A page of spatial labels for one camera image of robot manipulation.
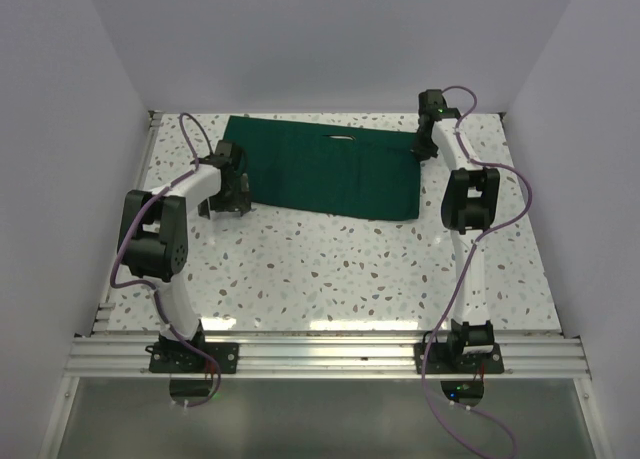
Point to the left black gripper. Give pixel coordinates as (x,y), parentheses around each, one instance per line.
(239,201)

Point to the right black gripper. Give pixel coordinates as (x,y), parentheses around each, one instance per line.
(421,152)

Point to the green surgical cloth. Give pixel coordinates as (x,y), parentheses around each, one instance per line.
(375,177)

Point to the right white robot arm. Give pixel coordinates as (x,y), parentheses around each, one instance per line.
(468,209)

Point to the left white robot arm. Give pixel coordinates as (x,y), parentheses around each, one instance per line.
(153,243)

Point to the steel instrument tray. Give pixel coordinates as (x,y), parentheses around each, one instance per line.
(339,137)

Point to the aluminium left rail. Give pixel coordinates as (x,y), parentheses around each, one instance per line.
(111,307)

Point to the aluminium rail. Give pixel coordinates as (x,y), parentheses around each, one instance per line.
(322,356)
(111,307)

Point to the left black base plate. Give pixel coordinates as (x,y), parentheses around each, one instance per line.
(176,359)

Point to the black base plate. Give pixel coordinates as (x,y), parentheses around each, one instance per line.
(441,361)
(176,359)

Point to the aluminium front rail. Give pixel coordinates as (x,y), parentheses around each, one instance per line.
(322,356)

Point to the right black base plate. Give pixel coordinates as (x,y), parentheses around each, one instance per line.
(441,361)

